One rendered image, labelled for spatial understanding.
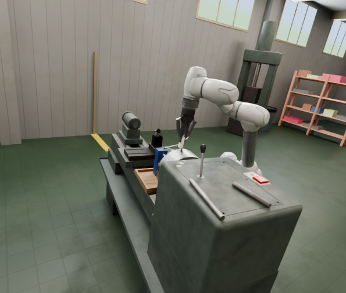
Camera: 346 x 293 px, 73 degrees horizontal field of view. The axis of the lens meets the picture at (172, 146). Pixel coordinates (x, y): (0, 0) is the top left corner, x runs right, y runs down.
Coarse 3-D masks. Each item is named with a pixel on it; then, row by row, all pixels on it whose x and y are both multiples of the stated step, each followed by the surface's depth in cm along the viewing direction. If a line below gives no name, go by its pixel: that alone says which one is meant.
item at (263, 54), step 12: (264, 24) 568; (276, 24) 560; (264, 36) 571; (264, 48) 577; (252, 60) 598; (264, 60) 581; (276, 60) 565; (240, 72) 630; (240, 84) 635; (264, 84) 597; (240, 96) 643; (252, 96) 619; (264, 96) 602; (240, 132) 645
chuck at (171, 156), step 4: (172, 152) 153; (176, 152) 152; (184, 152) 151; (188, 152) 153; (164, 156) 153; (168, 156) 151; (172, 156) 149; (176, 156) 147; (160, 160) 153; (164, 160) 151; (168, 160) 148; (160, 164) 152; (156, 172) 155; (156, 176) 156
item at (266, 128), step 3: (267, 108) 753; (270, 108) 749; (273, 108) 741; (270, 111) 702; (273, 111) 704; (276, 111) 712; (270, 114) 707; (273, 114) 710; (270, 117) 712; (273, 117) 719; (270, 120) 718; (267, 123) 720; (270, 123) 724; (264, 126) 724; (267, 126) 725; (261, 129) 730; (264, 129) 728; (267, 129) 731
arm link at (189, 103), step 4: (184, 96) 123; (184, 100) 123; (188, 100) 121; (192, 100) 121; (196, 100) 122; (184, 104) 123; (188, 104) 122; (192, 104) 122; (196, 104) 123; (188, 108) 124; (192, 108) 123; (196, 108) 124
